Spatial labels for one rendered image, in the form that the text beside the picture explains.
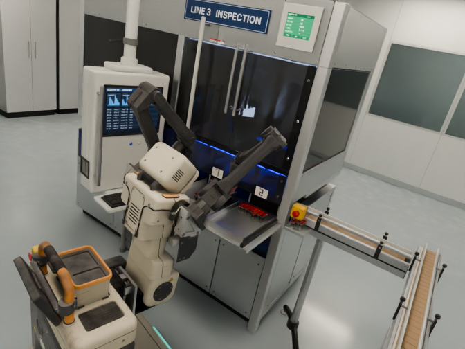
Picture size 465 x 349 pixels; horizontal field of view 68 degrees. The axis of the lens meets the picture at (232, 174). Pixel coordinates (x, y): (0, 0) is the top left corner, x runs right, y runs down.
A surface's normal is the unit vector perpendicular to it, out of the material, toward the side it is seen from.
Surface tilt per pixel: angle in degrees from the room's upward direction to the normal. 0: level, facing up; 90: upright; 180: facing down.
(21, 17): 90
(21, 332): 0
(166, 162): 47
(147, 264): 82
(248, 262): 90
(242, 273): 90
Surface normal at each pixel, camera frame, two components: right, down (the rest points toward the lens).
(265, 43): -0.55, 0.22
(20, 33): 0.81, 0.36
